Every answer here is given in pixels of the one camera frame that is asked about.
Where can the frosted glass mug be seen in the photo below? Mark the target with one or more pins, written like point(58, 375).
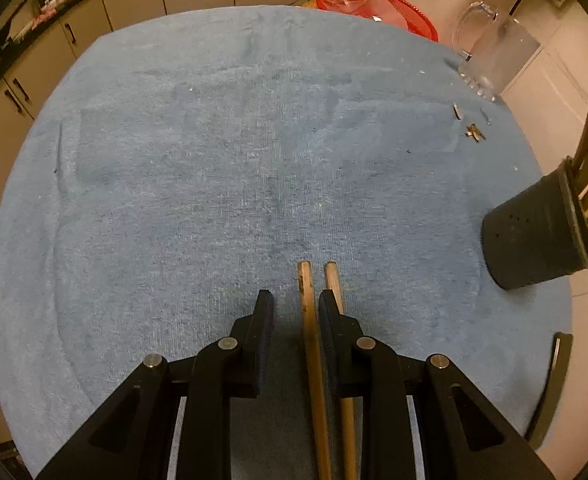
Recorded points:
point(509, 55)

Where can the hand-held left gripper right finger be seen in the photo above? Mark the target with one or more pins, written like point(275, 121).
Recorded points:
point(325, 340)

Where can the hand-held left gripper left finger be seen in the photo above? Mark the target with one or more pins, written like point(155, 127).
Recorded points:
point(265, 340)

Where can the black perforated chopstick holder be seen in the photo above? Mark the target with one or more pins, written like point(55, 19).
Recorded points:
point(529, 235)

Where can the blue towel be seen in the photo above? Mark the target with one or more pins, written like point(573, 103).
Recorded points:
point(223, 160)

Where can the small wood scrap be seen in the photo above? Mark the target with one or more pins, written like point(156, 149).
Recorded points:
point(474, 132)

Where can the dark smartphone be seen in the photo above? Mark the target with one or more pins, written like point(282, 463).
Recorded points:
point(556, 375)

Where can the clear plastic bag in basket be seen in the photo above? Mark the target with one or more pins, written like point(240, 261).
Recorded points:
point(374, 10)

